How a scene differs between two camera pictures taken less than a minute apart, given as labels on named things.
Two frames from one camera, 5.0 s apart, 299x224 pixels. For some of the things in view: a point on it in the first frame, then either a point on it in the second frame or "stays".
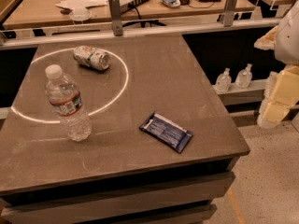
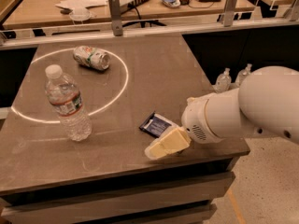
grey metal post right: x=231 y=5 stays
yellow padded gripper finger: x=281 y=93 -> x=172 y=141
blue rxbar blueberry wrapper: x=166 y=132 stays
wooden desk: x=38 y=6 stays
